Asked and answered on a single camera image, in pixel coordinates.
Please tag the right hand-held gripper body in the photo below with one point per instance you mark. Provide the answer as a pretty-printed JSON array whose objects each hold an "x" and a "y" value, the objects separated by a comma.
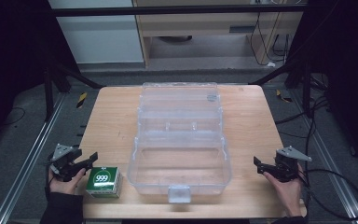
[{"x": 287, "y": 166}]

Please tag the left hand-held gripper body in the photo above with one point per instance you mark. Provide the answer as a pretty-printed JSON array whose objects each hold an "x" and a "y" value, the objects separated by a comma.
[{"x": 62, "y": 161}]

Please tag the green and white box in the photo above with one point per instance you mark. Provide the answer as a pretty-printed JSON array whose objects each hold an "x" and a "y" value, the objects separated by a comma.
[{"x": 103, "y": 182}]

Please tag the clear plastic storage box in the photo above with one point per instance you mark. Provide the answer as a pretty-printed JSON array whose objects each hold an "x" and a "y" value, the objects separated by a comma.
[{"x": 180, "y": 140}]

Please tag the person's left hand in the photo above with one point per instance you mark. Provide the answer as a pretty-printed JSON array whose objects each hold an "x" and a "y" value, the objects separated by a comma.
[{"x": 65, "y": 184}]

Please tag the person's right hand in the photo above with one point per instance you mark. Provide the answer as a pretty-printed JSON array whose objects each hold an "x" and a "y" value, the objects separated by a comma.
[{"x": 287, "y": 194}]

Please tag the yellow and black tape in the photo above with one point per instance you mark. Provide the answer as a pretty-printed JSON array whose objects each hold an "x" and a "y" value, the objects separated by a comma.
[
  {"x": 282, "y": 96},
  {"x": 81, "y": 99}
]

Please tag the black metal stand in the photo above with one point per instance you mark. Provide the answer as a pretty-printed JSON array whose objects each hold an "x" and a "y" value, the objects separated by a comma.
[
  {"x": 54, "y": 90},
  {"x": 295, "y": 84}
]

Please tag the white cabinet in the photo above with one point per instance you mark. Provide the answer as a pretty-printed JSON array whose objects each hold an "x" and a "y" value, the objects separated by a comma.
[{"x": 99, "y": 31}]

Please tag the wooden desk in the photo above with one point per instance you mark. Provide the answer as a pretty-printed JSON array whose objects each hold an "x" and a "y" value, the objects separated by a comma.
[{"x": 199, "y": 34}]

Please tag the black horizontal bar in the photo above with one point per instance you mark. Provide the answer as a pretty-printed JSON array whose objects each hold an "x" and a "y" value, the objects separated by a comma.
[{"x": 180, "y": 10}]

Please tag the aluminium rail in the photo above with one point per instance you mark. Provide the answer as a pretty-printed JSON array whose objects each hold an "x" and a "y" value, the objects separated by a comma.
[
  {"x": 329, "y": 158},
  {"x": 28, "y": 158}
]

